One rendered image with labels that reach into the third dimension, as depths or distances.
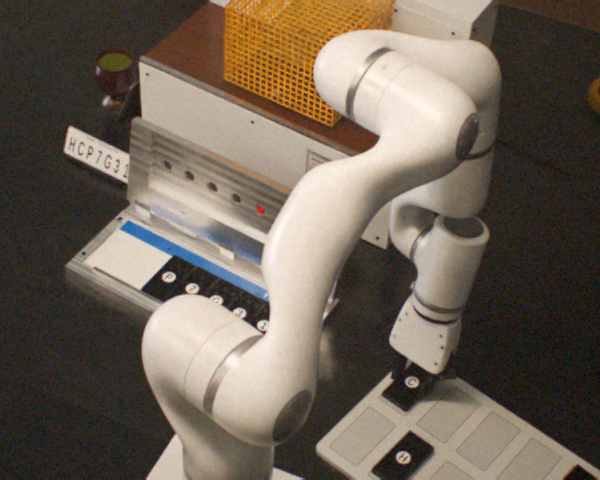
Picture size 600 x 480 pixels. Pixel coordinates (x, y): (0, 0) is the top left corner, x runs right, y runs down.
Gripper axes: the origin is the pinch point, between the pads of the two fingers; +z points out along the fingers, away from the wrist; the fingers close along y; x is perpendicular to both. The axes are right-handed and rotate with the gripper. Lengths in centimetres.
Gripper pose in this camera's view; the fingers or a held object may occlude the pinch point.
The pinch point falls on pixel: (413, 376)
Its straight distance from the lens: 207.3
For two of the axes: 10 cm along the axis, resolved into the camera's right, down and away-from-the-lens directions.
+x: 6.2, -3.8, 6.9
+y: 7.6, 4.9, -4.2
